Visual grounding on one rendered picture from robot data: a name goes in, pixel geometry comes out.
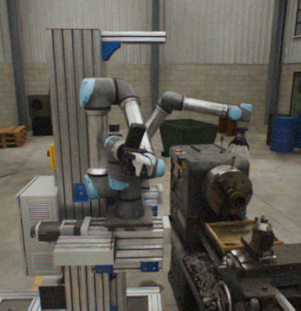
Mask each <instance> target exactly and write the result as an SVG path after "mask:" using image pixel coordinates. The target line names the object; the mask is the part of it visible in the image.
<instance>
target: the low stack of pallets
mask: <svg viewBox="0 0 301 311"><path fill-rule="evenodd" d="M14 128H16V129H14ZM26 134H27V132H26V126H2V127H1V126H0V145H3V147H2V148H6V147H8V146H9V145H10V144H17V145H18V147H22V146H23V145H24V143H25V142H26V141H27V135H26Z"/></svg>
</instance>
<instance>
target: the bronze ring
mask: <svg viewBox="0 0 301 311"><path fill-rule="evenodd" d="M229 202H230V203H231V204H232V205H234V206H236V207H242V206H244V205H245V204H246V198H244V196H243V195H242V194H241V193H240V192H232V193H231V194H230V196H229Z"/></svg>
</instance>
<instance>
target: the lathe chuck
mask: <svg viewBox="0 0 301 311"><path fill-rule="evenodd" d="M230 168H231V167H222V168H219V169H216V170H215V171H213V172H212V173H210V174H209V176H208V177H207V179H206V180H205V182H204V187H203V195H204V199H205V201H207V202H208V205H209V206H210V207H211V208H212V209H213V210H214V212H215V213H217V214H218V213H219V210H220V209H221V207H222V204H223V203H224V201H225V196H227V197H229V195H228V194H227V195H224V192H225V191H224V189H223V188H222V185H221V184H219V183H218V181H217V180H216V179H215V178H214V177H215V176H216V175H217V174H220V175H221V176H222V177H223V178H224V179H225V180H226V181H227V183H228V184H229V186H230V187H231V188H232V189H234V188H235V189H236V190H239V189H243V188H247V187H252V181H251V180H250V178H249V177H248V176H247V175H246V174H244V173H243V172H241V171H239V170H237V169H236V168H233V169H230ZM245 198H246V204H245V205H244V206H242V207H236V206H234V207H232V209H231V210H229V212H228V214H227V215H224V216H231V215H235V214H237V213H239V212H241V210H242V209H244V208H246V207H247V205H248V204H249V202H250V201H251V198H252V195H249V196H248V197H245Z"/></svg>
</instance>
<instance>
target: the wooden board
mask: <svg viewBox="0 0 301 311"><path fill-rule="evenodd" d="M256 222H257V221H255V219H253V220H244V221H232V222H230V221H225V222H219V223H217V222H215V223H205V226H206V230H207V231H208V233H209V234H210V236H211V238H212V239H213V241H214V242H215V243H216V244H217V246H218V248H219V249H220V250H221V251H222V252H223V253H224V254H226V253H231V251H234V250H241V249H242V248H245V246H243V245H242V244H241V235H242V234H250V233H252V229H253V227H254V225H255V223H256ZM207 224H208V225H207ZM241 224H242V225H241ZM248 224H249V225H248ZM252 224H254V225H252ZM229 225H230V226H229ZM232 225H233V226H232ZM219 226H220V228H218V227H219ZM221 226H222V227H221ZM238 226H239V228H238ZM247 226H248V228H247ZM211 227H212V229H214V230H212V229H211ZM214 227H215V228H214ZM232 227H233V228H232ZM224 228H225V229H226V228H227V229H226V230H224ZM244 228H245V229H244ZM219 229H220V230H219ZM222 229H223V230H222ZM239 229H240V230H239ZM247 229H248V230H247ZM224 231H225V232H224ZM228 231H229V232H228ZM217 232H218V233H217ZM234 240H236V241H234ZM274 240H275V241H276V242H274V245H280V244H284V243H283V242H282V241H281V240H280V239H279V238H278V237H276V235H275V239H274ZM221 241H222V242H221ZM224 243H226V244H224ZM229 243H230V244H229ZM226 245H228V246H226Z"/></svg>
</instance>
